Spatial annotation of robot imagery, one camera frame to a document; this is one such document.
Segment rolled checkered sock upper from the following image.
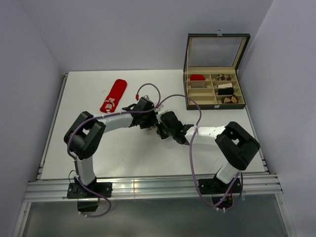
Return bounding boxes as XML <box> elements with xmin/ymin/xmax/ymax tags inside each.
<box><xmin>216</xmin><ymin>74</ymin><xmax>232</xmax><ymax>81</ymax></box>

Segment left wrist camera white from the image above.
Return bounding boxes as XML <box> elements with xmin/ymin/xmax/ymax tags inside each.
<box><xmin>135</xmin><ymin>94</ymin><xmax>149</xmax><ymax>101</ymax></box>

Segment rolled checkered sock lower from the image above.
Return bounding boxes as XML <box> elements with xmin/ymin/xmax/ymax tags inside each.
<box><xmin>221</xmin><ymin>95</ymin><xmax>239</xmax><ymax>104</ymax></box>

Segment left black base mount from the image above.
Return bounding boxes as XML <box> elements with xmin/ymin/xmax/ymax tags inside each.
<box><xmin>66</xmin><ymin>181</ymin><xmax>112</xmax><ymax>212</ymax></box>

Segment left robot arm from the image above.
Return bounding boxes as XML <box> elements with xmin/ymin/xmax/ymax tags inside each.
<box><xmin>64</xmin><ymin>96</ymin><xmax>157</xmax><ymax>197</ymax></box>

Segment black compartment storage box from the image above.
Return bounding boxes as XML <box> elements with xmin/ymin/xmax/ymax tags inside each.
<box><xmin>183</xmin><ymin>32</ymin><xmax>250</xmax><ymax>110</ymax></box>

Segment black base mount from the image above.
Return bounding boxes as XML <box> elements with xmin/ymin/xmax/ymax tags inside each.
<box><xmin>66</xmin><ymin>181</ymin><xmax>112</xmax><ymax>212</ymax></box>
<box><xmin>198</xmin><ymin>178</ymin><xmax>242</xmax><ymax>209</ymax></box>

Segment red sock white pattern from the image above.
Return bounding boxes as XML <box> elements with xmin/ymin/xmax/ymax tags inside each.
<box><xmin>99</xmin><ymin>79</ymin><xmax>127</xmax><ymax>113</ymax></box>

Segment aluminium frame rail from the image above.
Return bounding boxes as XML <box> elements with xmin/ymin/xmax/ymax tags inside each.
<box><xmin>23</xmin><ymin>174</ymin><xmax>283</xmax><ymax>202</ymax></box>

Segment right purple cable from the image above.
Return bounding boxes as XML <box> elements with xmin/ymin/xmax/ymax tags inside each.
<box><xmin>157</xmin><ymin>94</ymin><xmax>244</xmax><ymax>211</ymax></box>

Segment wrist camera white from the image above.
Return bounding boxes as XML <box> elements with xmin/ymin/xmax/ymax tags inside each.
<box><xmin>155</xmin><ymin>104</ymin><xmax>167</xmax><ymax>116</ymax></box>
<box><xmin>135</xmin><ymin>94</ymin><xmax>149</xmax><ymax>101</ymax></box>

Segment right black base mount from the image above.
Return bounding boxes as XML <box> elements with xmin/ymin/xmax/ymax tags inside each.
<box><xmin>198</xmin><ymin>178</ymin><xmax>242</xmax><ymax>209</ymax></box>

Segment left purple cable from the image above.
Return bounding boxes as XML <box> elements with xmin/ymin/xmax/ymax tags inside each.
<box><xmin>68</xmin><ymin>83</ymin><xmax>161</xmax><ymax>218</ymax></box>

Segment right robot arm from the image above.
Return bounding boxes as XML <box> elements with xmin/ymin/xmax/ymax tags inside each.
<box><xmin>156</xmin><ymin>111</ymin><xmax>260</xmax><ymax>193</ymax></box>

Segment rolled checkered sock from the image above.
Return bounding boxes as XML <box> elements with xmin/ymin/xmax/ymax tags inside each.
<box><xmin>216</xmin><ymin>74</ymin><xmax>232</xmax><ymax>81</ymax></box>
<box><xmin>221</xmin><ymin>95</ymin><xmax>239</xmax><ymax>104</ymax></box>

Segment rolled red sock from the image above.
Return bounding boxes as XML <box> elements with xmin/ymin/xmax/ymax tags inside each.
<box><xmin>190</xmin><ymin>74</ymin><xmax>205</xmax><ymax>81</ymax></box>

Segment rolled white black sock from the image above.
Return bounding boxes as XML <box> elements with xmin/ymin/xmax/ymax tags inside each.
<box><xmin>217</xmin><ymin>83</ymin><xmax>233</xmax><ymax>89</ymax></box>

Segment purple cable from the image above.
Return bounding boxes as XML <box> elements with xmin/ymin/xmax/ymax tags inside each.
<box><xmin>68</xmin><ymin>83</ymin><xmax>161</xmax><ymax>218</ymax></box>
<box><xmin>157</xmin><ymin>94</ymin><xmax>244</xmax><ymax>211</ymax></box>

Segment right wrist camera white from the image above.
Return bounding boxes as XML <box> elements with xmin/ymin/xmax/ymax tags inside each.
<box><xmin>155</xmin><ymin>104</ymin><xmax>167</xmax><ymax>116</ymax></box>

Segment beige sock brown toe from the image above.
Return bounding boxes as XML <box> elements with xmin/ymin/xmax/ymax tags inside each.
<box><xmin>147</xmin><ymin>126</ymin><xmax>159</xmax><ymax>136</ymax></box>

